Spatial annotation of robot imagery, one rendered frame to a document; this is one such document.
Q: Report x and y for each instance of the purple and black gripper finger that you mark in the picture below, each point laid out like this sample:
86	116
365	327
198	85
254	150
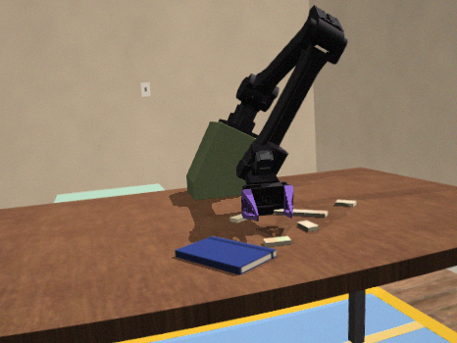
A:
247	200
288	191

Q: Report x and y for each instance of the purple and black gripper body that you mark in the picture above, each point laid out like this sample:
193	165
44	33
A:
265	204

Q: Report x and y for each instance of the blue notebook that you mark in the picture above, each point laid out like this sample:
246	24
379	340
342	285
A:
224	254

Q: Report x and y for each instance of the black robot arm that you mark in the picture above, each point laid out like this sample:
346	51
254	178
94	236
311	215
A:
260	163

